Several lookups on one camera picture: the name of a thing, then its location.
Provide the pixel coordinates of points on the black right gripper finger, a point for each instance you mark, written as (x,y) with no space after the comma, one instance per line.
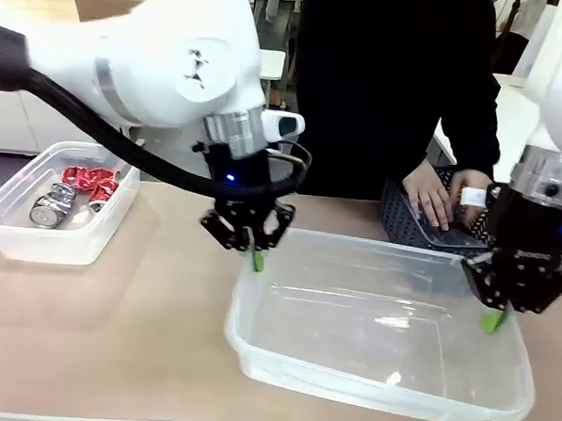
(543,288)
(491,280)

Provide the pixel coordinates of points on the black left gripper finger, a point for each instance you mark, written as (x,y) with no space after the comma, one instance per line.
(230,227)
(275,224)

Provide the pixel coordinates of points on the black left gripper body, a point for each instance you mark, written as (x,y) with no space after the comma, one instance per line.
(238,170)

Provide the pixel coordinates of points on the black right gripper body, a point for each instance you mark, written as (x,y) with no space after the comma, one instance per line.
(530,228)

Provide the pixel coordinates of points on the clear plastic food tray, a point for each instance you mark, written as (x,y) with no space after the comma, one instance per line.
(454,238)

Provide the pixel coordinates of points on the person left forearm black sleeve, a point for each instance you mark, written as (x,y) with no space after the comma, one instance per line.
(478,136)

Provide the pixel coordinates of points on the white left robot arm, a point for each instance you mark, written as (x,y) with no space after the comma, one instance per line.
(153,48)

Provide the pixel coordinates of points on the black perforated plastic basket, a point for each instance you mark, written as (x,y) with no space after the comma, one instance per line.
(398,216)

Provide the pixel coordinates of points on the person left hand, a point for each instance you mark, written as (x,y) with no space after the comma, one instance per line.
(471,180)

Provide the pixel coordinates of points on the person right hand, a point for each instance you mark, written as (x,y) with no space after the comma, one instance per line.
(427,199)

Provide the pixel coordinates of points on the small white background table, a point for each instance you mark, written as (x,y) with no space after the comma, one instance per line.
(272,64)

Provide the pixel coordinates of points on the white desk behind person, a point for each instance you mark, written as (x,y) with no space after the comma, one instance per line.
(517,114)

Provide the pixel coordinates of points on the crushed red can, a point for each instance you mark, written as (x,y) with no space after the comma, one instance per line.
(103,194)

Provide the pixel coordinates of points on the large clear plastic bin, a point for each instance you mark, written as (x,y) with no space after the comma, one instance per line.
(373,338)

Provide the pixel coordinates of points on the red wrapped packets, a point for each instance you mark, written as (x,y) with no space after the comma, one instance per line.
(82,175)

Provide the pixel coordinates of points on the person torso in black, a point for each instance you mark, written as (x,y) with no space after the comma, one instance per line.
(386,84)

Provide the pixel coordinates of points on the hanging grey clothes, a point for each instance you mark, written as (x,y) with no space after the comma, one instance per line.
(278,0)

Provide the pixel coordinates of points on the crushed silver can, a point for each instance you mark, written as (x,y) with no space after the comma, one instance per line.
(50,208)

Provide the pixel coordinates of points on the brown cardboard box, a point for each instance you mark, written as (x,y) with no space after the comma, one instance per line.
(108,7)

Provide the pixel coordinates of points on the small clear plastic bin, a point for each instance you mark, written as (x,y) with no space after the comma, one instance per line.
(6,234)

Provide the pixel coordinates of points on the white low cabinet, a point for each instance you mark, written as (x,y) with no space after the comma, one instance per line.
(12,125)

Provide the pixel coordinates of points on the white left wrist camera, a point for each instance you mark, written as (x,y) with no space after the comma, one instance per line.
(283,124)

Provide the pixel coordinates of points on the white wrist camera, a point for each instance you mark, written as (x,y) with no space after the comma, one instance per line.
(283,124)
(472,197)

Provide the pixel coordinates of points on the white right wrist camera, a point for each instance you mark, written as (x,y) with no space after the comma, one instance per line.
(472,197)

